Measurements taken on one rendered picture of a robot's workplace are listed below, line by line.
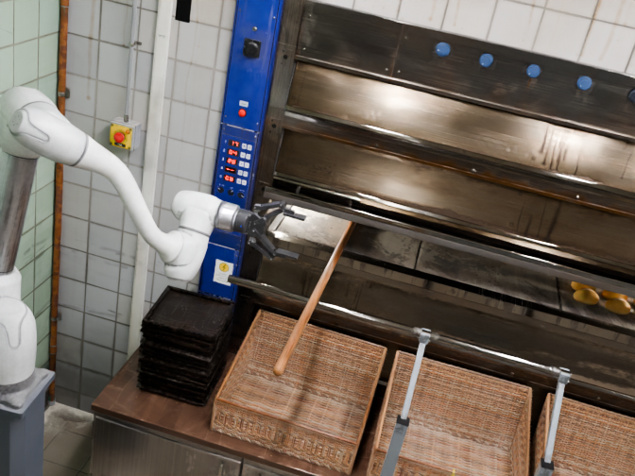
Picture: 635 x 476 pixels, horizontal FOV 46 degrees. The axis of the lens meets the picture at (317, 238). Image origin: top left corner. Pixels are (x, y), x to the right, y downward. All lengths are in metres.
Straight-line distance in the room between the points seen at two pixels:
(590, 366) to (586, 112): 1.00
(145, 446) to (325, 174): 1.23
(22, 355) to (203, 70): 1.22
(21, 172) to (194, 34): 0.91
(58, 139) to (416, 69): 1.25
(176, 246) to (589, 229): 1.46
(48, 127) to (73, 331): 1.70
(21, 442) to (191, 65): 1.42
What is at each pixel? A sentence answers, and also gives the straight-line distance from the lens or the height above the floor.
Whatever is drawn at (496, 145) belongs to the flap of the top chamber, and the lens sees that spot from 2.70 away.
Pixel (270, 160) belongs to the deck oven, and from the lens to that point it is 2.86.
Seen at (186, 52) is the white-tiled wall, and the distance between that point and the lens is 2.86.
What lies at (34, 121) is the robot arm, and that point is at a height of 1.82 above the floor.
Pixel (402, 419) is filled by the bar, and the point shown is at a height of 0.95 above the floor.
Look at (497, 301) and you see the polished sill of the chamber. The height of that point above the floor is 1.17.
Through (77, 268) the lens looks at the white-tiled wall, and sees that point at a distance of 3.41.
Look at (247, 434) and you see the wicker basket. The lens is 2.87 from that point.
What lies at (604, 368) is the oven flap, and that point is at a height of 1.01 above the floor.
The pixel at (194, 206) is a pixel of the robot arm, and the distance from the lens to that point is 2.35.
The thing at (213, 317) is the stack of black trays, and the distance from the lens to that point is 2.94.
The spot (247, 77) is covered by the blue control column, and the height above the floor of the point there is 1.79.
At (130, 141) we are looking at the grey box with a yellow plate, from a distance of 2.97.
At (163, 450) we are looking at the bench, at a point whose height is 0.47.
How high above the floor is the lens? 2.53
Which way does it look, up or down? 26 degrees down
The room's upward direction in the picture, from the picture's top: 12 degrees clockwise
